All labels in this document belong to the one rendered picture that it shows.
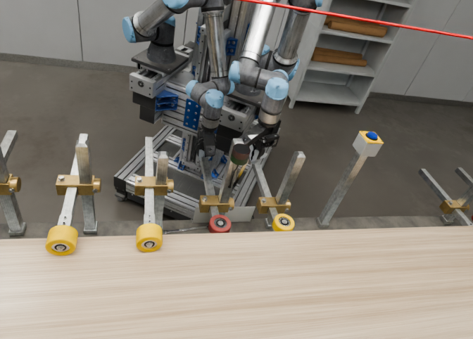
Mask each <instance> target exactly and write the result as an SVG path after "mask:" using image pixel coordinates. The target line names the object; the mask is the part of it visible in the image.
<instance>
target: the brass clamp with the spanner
mask: <svg viewBox="0 0 473 339"><path fill-rule="evenodd" d="M203 197H204V196H200V199H199V203H198V204H199V210H200V212H209V209H210V206H217V208H218V212H228V211H231V210H233V209H234V199H233V198H229V202H228V203H220V201H219V198H218V196H205V197H207V199H208V200H207V201H206V202H203V201H202V198H203Z"/></svg>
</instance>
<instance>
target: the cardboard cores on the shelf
mask: <svg viewBox="0 0 473 339"><path fill-rule="evenodd" d="M324 25H328V28H329V29H333V30H341V31H345V32H353V33H358V34H365V35H370V36H374V37H381V38H382V37H384V36H385V34H386V33H387V30H388V28H387V27H383V26H380V24H376V23H369V22H364V21H359V20H351V19H347V18H339V17H334V16H330V15H327V17H326V19H325V22H324ZM311 60H312V61H319V62H326V63H337V64H343V65H355V66H361V67H365V66H366V65H367V61H366V60H363V59H362V54H360V53H351V52H347V51H338V50H333V49H325V48H320V47H315V50H314V52H313V55H312V58H311Z"/></svg>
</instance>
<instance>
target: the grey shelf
mask: <svg viewBox="0 0 473 339"><path fill-rule="evenodd" d="M416 3H417V0H323V1H322V6H321V7H317V8H316V10H318V11H326V12H332V13H338V14H343V15H350V16H355V17H359V18H367V19H371V20H379V21H384V22H388V23H395V24H400V25H405V24H406V22H407V20H408V18H409V16H410V14H411V12H412V10H413V8H414V6H415V4H416ZM326 17H327V16H326V15H322V14H318V13H311V14H310V17H309V19H308V22H307V25H306V27H305V30H304V33H303V36H302V39H301V42H300V44H299V47H298V50H297V54H298V59H299V60H300V62H299V65H298V69H297V71H296V74H295V75H294V77H293V79H292V80H291V81H289V89H288V91H289V93H288V96H289V98H290V99H291V101H290V104H289V108H293V107H294V103H295V102H296V101H307V102H316V103H331V104H339V105H354V106H357V108H356V109H355V114H359V112H360V110H361V109H362V107H363V105H364V103H365V101H366V99H367V97H368V95H369V93H370V91H371V89H372V87H373V86H374V83H375V82H376V80H377V78H378V76H379V73H380V72H381V69H382V68H383V66H384V64H385V62H386V60H387V58H388V57H389V54H390V52H391V50H392V48H393V47H394V45H395V43H396V41H397V39H398V37H399V35H400V33H401V31H402V29H403V28H402V27H394V26H389V25H381V24H380V26H383V27H387V28H388V30H387V33H386V34H385V36H384V37H382V38H381V37H374V36H370V35H365V34H358V33H353V32H345V31H341V30H333V29H329V28H328V25H324V22H325V19H326ZM315 47H320V48H325V49H333V50H338V51H347V52H351V53H360V54H362V59H363V60H366V61H367V65H366V66H365V67H361V66H355V65H343V64H337V63H326V62H319V61H312V60H311V58H312V55H313V52H314V50H315Z"/></svg>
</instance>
